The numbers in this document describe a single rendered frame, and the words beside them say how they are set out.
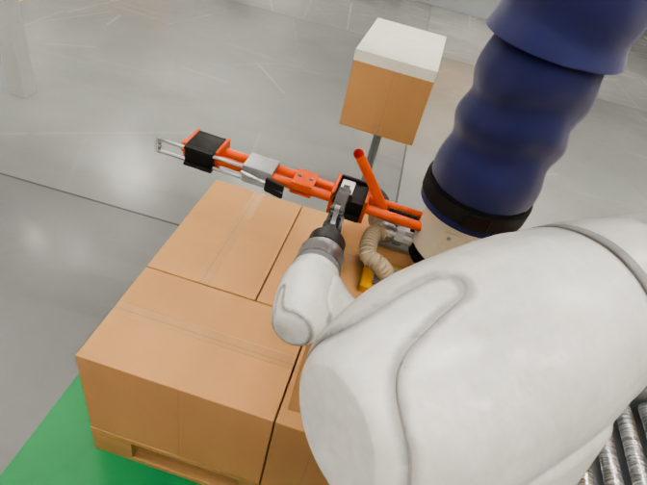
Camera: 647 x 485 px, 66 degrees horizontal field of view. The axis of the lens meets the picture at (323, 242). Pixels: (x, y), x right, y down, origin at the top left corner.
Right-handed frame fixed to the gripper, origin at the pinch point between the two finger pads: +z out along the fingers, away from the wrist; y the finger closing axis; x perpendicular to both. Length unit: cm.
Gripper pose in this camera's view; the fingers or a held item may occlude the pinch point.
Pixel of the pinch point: (344, 196)
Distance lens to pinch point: 112.7
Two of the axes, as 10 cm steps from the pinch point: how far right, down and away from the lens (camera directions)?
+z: 2.4, -6.0, 7.6
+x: 9.5, 3.0, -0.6
